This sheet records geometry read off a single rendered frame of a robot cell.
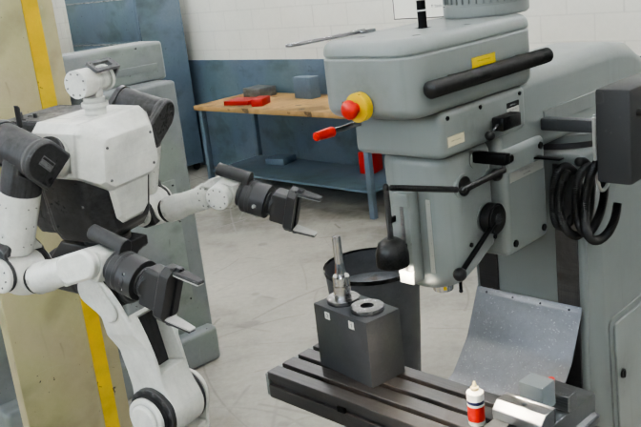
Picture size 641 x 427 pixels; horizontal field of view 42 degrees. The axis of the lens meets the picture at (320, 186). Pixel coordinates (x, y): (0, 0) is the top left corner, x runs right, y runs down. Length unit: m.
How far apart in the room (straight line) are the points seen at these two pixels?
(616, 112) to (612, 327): 0.69
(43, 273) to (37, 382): 1.49
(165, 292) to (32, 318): 1.64
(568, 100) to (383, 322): 0.73
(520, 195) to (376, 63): 0.54
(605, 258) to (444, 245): 0.56
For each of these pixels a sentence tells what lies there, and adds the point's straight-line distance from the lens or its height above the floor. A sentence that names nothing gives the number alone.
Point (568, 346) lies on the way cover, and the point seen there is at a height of 1.03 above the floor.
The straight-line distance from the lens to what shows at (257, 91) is 8.13.
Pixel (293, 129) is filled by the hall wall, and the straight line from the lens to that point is 8.41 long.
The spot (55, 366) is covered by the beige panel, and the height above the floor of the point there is 0.69.
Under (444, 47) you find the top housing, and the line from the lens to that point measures 1.70.
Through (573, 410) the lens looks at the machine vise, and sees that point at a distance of 2.00.
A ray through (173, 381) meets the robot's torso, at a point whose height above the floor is 1.09.
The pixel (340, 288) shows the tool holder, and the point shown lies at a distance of 2.28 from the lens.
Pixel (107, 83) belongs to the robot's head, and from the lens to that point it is 2.07.
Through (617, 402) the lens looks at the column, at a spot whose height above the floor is 0.82.
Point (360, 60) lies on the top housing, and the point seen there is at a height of 1.85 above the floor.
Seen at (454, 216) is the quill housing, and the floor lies 1.49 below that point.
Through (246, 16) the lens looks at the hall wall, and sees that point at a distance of 8.65.
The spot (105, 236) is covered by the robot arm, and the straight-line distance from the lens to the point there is 1.80.
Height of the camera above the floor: 2.04
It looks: 15 degrees down
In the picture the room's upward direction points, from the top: 7 degrees counter-clockwise
